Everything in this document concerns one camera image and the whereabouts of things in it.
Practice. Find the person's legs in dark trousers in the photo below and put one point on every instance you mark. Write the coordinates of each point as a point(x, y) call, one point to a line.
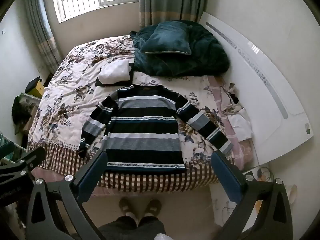
point(135, 228)

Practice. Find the teal plush pillow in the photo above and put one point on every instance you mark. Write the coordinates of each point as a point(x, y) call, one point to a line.
point(166, 38)

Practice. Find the white glossy headboard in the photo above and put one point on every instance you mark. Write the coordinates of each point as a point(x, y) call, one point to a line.
point(270, 100)

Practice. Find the striped knit sweater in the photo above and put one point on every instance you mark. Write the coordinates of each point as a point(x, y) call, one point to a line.
point(145, 130)

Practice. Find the crumpled beige garment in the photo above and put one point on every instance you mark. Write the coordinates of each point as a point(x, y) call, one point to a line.
point(233, 93)

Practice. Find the white fluffy folded garment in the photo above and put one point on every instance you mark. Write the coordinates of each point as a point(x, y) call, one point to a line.
point(113, 71)

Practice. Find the yellow box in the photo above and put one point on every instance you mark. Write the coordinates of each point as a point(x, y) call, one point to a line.
point(37, 90)

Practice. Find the teal plush blanket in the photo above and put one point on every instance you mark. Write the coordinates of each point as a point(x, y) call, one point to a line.
point(195, 60)

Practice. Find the pile of dark clothes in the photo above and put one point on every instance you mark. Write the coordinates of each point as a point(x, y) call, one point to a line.
point(21, 112)

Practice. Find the pink checkered bed sheet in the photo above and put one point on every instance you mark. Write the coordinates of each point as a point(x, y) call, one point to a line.
point(220, 97)

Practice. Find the brown slipper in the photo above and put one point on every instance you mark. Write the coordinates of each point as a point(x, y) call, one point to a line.
point(153, 207)
point(127, 206)

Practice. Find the narrow grey-green curtain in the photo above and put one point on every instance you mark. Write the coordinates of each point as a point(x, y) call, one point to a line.
point(42, 35)

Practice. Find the wide grey-green curtain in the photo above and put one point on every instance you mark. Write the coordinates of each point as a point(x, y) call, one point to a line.
point(172, 0)

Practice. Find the white cloth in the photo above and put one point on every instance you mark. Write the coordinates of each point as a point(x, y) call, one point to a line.
point(240, 126)

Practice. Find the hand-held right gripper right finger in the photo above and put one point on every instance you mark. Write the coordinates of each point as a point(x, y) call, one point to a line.
point(226, 176)

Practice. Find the green metal rack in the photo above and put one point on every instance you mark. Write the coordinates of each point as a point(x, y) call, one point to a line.
point(10, 146)

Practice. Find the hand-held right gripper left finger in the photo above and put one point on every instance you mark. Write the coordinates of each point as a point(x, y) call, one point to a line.
point(92, 171)

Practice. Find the floral bed quilt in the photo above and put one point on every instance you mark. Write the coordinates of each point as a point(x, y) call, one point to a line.
point(67, 100)

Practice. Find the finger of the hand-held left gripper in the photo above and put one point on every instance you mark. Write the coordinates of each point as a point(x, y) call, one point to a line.
point(23, 166)

